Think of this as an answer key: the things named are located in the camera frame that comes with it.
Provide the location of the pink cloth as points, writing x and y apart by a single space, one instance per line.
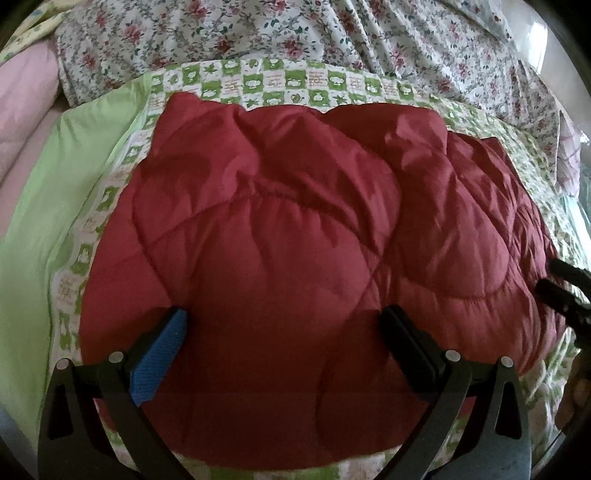
569 152

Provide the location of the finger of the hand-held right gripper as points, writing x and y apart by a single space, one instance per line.
561 297
570 272

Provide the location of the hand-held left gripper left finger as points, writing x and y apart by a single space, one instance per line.
157 360

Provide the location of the person's right hand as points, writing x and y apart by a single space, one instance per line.
570 392

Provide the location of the pink pillow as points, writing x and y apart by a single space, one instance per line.
23 106

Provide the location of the yellow floral cloth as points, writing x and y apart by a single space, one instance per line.
32 23

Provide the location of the green patterned bed sheet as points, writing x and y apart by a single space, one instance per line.
55 207

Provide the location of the red floral white quilt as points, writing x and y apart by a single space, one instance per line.
323 32

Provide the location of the red quilted blanket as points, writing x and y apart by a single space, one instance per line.
300 230

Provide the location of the blue floral pillow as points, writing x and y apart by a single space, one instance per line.
480 18

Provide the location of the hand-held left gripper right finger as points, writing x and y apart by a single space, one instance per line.
411 350

